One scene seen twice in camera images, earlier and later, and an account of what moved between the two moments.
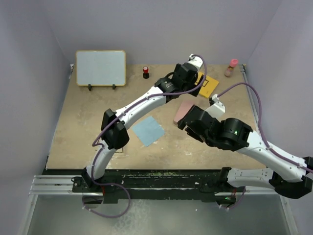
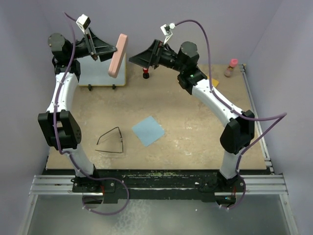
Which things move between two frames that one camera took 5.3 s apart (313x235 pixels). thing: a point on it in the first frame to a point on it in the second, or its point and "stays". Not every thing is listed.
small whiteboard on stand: (100, 68) stays
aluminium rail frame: (54, 184) stays
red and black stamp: (145, 74) stays
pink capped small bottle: (233, 63) stays
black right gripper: (190, 131) to (151, 57)
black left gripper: (192, 82) to (95, 47)
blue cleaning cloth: (148, 130) stays
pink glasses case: (184, 108) to (116, 60)
